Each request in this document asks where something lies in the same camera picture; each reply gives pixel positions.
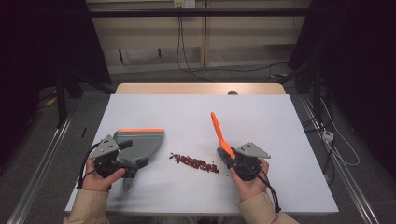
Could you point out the red beans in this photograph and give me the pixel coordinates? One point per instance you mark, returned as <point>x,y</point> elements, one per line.
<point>196,163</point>

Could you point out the white board table cover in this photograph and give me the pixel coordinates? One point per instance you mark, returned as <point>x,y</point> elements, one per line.
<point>202,115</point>

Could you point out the person's right hand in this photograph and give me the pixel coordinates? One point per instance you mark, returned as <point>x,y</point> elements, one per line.
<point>252,189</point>

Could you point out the aluminium floor rail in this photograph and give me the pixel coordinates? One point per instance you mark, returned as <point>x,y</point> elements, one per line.
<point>37,172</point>
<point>345,174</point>

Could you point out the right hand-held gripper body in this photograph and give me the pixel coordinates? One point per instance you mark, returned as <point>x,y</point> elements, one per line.
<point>252,151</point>

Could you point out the gray dustpan with orange edge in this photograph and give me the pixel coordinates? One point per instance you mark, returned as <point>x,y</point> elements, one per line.
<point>146,141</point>

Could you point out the person's left hand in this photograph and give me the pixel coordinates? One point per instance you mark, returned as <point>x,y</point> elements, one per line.
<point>96,182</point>

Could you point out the black metal stand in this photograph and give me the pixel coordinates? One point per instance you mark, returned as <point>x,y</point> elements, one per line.
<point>317,90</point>
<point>60,99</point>

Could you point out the orange brush with gray bristles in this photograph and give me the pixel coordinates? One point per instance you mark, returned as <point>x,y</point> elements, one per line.
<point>219,132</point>

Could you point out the white power adapter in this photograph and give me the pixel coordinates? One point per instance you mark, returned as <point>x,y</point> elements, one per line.
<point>328,136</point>

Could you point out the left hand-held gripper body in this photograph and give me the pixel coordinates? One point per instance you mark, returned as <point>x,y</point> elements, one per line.
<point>104,149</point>

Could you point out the black curtain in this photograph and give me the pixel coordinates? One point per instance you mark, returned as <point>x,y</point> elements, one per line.
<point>40,46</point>
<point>358,62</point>

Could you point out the white wall socket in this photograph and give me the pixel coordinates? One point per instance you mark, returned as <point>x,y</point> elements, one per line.
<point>184,3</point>

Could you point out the black horizontal bar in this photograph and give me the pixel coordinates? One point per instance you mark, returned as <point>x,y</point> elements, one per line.
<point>199,12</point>

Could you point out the light wooden table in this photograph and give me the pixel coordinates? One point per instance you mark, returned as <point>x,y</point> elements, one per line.
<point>186,88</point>

